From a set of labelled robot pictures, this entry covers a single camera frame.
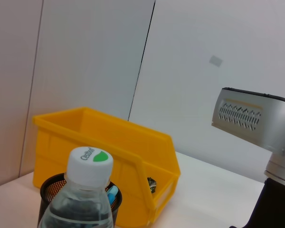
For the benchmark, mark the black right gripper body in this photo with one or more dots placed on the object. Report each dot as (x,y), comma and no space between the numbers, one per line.
(273,209)

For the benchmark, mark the green plastic wrapper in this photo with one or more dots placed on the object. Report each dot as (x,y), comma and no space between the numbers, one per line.
(152,184)

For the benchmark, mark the blue plastic scissors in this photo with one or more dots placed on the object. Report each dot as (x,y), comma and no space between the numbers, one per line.
(112,193)

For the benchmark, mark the clear green-label water bottle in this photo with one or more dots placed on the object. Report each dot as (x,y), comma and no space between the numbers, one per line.
(85,190)

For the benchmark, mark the black mesh pen holder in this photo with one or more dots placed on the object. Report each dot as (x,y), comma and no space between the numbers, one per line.
(52,187)

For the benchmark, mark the yellow plastic bin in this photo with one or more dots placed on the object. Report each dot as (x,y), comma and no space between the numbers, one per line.
(123,147)

